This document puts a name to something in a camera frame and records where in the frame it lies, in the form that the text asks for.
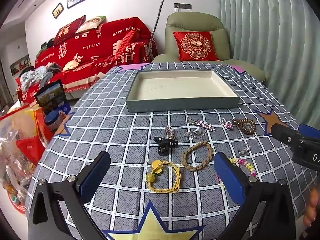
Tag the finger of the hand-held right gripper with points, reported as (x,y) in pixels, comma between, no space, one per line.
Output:
(310,132)
(283,133)

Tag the green armchair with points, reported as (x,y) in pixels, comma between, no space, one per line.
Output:
(190,21)

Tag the yellow plush item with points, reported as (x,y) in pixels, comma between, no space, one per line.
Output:
(71,65)

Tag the pink flower hair clip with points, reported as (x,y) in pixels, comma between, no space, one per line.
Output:
(201,123)

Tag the pale green curtain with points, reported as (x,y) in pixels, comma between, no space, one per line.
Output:
(262,42)

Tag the cream patterned pillow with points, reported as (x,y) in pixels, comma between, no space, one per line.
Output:
(91,25)

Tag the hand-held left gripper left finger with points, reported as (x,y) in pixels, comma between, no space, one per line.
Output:
(96,177)

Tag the black hair claw clip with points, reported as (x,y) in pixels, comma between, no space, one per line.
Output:
(165,143)

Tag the pile of grey-blue clothes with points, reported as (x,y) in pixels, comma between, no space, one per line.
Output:
(37,76)

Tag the small black picture frame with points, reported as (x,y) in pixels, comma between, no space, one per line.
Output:
(58,10)

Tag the person's right hand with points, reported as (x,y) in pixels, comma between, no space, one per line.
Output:
(311,205)

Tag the dark wall socket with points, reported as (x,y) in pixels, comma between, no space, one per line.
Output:
(183,6)

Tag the red embroidered cushion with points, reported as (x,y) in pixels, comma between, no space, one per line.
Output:
(196,45)

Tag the pink heart pendant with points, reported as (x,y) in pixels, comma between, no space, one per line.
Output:
(228,125)

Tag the red printed pillow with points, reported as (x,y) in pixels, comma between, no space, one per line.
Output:
(67,30)

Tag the grey-green shallow tray box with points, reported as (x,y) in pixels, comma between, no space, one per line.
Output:
(175,85)

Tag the silver rhinestone brooch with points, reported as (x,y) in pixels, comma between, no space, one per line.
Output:
(169,131)

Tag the red ruffled pillow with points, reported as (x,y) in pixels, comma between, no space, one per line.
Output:
(128,38)

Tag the pearl silver brooch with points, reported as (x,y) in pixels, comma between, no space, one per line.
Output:
(199,130)

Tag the box with landscape print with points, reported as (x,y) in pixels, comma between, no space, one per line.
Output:
(50,92)

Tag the small silver ornament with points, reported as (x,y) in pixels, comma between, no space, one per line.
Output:
(243,150)

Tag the red covered sofa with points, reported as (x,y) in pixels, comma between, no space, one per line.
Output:
(95,47)

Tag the grey checked star tablecloth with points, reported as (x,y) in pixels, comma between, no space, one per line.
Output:
(112,130)

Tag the blue lidded jar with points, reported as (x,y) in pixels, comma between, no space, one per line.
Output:
(52,121)

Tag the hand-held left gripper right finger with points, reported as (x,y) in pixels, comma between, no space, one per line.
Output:
(228,177)

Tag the orange and red plastic bag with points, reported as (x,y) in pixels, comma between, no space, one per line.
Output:
(20,140)

